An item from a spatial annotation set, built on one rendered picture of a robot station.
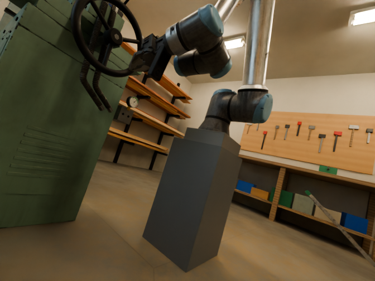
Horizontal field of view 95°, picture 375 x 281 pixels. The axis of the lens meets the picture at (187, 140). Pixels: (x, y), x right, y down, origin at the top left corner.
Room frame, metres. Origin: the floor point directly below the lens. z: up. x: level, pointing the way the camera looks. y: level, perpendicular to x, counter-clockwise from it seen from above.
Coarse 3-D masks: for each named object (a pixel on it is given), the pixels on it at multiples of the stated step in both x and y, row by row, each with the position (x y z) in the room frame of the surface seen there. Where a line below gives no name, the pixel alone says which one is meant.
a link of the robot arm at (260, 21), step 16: (256, 0) 0.69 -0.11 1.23; (272, 0) 0.68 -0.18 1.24; (256, 16) 0.70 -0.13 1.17; (272, 16) 0.71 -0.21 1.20; (256, 32) 0.72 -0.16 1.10; (256, 48) 0.74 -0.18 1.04; (256, 64) 0.76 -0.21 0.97; (256, 80) 0.78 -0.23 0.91; (240, 96) 0.82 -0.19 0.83; (256, 96) 0.78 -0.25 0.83; (240, 112) 0.84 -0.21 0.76; (256, 112) 0.78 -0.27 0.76
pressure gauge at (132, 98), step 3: (129, 96) 0.89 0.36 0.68; (132, 96) 0.89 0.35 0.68; (135, 96) 0.90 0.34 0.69; (129, 99) 0.88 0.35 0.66; (132, 99) 0.89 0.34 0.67; (135, 99) 0.91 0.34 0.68; (126, 102) 0.90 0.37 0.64; (129, 102) 0.88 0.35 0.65; (132, 102) 0.90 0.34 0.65; (135, 102) 0.91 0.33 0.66; (138, 102) 0.92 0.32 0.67; (129, 105) 0.90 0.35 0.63; (132, 105) 0.90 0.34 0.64; (135, 105) 0.92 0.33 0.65; (129, 108) 0.92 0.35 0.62
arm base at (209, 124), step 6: (204, 120) 0.96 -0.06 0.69; (210, 120) 0.92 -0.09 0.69; (216, 120) 0.91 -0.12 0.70; (222, 120) 0.91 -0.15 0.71; (204, 126) 0.92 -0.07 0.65; (210, 126) 0.90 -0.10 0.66; (216, 126) 0.90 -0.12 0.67; (222, 126) 0.90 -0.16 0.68; (228, 126) 0.94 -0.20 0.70; (228, 132) 0.93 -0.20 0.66
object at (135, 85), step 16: (128, 48) 2.76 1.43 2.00; (128, 80) 2.95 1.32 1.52; (144, 80) 3.59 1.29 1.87; (160, 80) 3.65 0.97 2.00; (144, 96) 3.45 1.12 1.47; (160, 96) 3.44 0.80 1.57; (176, 96) 4.32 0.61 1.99; (144, 112) 3.33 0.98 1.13; (176, 112) 4.16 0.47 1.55; (112, 128) 2.97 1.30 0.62; (128, 128) 3.62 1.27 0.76; (160, 128) 3.86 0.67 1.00; (144, 144) 3.49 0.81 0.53
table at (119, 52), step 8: (8, 0) 0.64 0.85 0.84; (16, 0) 0.63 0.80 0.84; (24, 0) 0.61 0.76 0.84; (32, 0) 0.60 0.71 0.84; (48, 0) 0.58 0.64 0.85; (56, 0) 0.60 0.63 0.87; (64, 0) 0.61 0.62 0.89; (56, 8) 0.61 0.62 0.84; (64, 8) 0.62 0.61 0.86; (88, 16) 0.61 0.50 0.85; (88, 24) 0.64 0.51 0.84; (88, 32) 0.69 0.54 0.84; (120, 48) 0.83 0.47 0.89; (120, 56) 0.84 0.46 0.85; (128, 56) 0.87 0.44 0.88; (128, 64) 0.88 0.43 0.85; (136, 72) 0.95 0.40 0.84
